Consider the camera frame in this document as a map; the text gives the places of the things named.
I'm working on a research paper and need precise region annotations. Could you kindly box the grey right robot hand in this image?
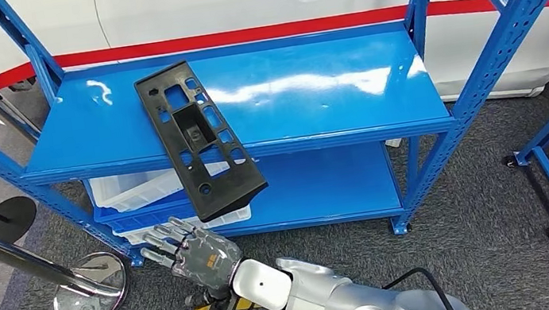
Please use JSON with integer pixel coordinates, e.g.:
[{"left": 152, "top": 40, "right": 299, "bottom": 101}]
[{"left": 135, "top": 207, "right": 249, "bottom": 310}]

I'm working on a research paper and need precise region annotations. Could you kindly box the black plastic plate frame part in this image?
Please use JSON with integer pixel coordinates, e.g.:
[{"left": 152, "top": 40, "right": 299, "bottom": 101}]
[{"left": 131, "top": 52, "right": 273, "bottom": 231}]

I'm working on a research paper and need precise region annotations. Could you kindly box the blue metal shelf rack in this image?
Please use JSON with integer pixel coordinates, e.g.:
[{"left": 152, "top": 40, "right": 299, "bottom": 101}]
[{"left": 0, "top": 0, "right": 549, "bottom": 288}]

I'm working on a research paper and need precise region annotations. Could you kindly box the translucent white plastic bin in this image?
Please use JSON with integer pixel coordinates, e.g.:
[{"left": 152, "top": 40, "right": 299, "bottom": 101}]
[{"left": 86, "top": 159, "right": 236, "bottom": 217}]

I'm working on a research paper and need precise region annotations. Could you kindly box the red barrier belt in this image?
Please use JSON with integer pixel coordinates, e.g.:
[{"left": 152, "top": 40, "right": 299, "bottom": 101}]
[{"left": 0, "top": 0, "right": 549, "bottom": 91}]

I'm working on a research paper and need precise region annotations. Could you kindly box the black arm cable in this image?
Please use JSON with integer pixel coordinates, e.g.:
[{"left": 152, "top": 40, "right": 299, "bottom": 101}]
[{"left": 380, "top": 263, "right": 461, "bottom": 310}]

